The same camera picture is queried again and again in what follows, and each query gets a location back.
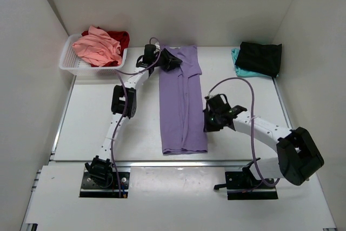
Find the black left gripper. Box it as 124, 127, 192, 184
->
152, 49, 181, 72

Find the purple t shirt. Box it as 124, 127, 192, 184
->
159, 45, 208, 155

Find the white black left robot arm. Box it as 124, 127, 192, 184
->
85, 44, 182, 189

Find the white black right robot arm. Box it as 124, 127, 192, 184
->
203, 105, 324, 188

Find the dark red t shirt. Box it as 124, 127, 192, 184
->
82, 31, 130, 67

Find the folded teal t shirt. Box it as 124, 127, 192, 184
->
231, 48, 266, 78

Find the pink t shirt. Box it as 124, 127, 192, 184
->
72, 25, 123, 67

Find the folded black t shirt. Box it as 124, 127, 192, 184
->
235, 42, 283, 78

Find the white plastic basket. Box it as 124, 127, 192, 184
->
58, 34, 128, 77

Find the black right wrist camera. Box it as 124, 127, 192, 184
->
207, 94, 231, 113

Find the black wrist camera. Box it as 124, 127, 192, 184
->
142, 44, 158, 64
207, 94, 231, 113

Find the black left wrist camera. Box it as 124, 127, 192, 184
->
142, 44, 158, 64

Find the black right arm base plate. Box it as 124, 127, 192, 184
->
214, 171, 278, 200

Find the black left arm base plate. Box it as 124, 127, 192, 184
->
79, 168, 130, 199

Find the aluminium table edge rail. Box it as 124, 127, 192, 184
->
48, 160, 274, 168

